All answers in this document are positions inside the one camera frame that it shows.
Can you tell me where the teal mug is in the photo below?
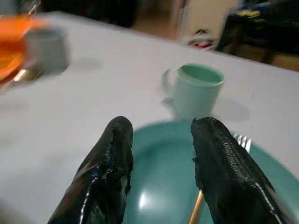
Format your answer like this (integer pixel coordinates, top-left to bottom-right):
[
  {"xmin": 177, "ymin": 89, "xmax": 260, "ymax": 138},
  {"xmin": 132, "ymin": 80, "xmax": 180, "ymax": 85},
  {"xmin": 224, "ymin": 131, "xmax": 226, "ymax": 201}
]
[{"xmin": 162, "ymin": 63, "xmax": 225, "ymax": 119}]

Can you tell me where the black cabinet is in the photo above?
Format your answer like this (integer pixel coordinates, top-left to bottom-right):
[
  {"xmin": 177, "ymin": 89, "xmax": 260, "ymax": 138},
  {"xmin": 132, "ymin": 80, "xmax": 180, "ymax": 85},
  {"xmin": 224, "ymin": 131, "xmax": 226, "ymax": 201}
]
[{"xmin": 42, "ymin": 0, "xmax": 136, "ymax": 28}]

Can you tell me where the gold spoon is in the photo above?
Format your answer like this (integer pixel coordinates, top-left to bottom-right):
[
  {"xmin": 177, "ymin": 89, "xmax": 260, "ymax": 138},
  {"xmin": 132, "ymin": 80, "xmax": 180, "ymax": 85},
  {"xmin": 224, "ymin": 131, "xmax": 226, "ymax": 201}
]
[{"xmin": 0, "ymin": 67, "xmax": 42, "ymax": 91}]

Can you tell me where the pair of shoes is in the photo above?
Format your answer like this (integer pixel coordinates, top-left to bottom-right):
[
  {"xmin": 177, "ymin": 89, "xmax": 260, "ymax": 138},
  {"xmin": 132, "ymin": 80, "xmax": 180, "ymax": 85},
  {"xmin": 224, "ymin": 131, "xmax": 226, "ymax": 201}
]
[{"xmin": 184, "ymin": 29, "xmax": 220, "ymax": 51}]

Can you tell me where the orange bowl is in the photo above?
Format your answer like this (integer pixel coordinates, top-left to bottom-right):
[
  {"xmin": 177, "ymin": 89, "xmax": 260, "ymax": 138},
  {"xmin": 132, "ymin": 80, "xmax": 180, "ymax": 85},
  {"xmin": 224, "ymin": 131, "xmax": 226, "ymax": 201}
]
[{"xmin": 0, "ymin": 15, "xmax": 47, "ymax": 44}]

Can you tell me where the orange plate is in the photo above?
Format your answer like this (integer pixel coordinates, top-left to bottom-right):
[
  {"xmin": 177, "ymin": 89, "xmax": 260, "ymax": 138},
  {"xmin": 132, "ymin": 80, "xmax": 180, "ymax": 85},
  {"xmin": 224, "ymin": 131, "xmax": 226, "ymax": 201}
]
[{"xmin": 0, "ymin": 39, "xmax": 27, "ymax": 81}]

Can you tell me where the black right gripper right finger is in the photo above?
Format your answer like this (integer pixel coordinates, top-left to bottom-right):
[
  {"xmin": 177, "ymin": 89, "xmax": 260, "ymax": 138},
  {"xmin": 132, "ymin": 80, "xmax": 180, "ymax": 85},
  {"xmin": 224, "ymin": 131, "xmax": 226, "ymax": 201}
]
[{"xmin": 191, "ymin": 116, "xmax": 289, "ymax": 224}]

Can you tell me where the teal plate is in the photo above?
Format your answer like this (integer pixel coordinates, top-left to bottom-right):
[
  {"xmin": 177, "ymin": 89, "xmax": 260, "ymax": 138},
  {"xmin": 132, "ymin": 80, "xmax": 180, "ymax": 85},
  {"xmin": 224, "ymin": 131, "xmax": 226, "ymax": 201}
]
[{"xmin": 122, "ymin": 120, "xmax": 299, "ymax": 224}]

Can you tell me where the black shelf unit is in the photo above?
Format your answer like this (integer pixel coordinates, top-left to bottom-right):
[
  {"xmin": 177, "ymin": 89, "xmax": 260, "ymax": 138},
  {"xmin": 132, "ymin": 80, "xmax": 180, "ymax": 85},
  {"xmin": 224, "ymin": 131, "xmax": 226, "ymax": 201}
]
[{"xmin": 217, "ymin": 0, "xmax": 299, "ymax": 63}]

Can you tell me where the grey cup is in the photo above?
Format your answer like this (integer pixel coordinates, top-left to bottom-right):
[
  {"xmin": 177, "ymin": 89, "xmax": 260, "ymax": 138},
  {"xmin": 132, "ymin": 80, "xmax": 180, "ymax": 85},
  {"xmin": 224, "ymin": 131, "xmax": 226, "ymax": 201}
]
[{"xmin": 24, "ymin": 29, "xmax": 71, "ymax": 73}]

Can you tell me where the silver fork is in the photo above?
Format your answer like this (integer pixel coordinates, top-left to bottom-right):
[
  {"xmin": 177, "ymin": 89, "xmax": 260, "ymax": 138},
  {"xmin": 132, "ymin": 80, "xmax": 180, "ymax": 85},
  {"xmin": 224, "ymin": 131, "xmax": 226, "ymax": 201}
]
[{"xmin": 232, "ymin": 133, "xmax": 252, "ymax": 154}]

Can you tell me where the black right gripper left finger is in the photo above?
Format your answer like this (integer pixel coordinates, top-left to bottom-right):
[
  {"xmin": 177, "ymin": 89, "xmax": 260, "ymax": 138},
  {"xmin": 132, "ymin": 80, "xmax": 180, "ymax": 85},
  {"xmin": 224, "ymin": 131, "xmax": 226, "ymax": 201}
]
[{"xmin": 48, "ymin": 116, "xmax": 134, "ymax": 224}]

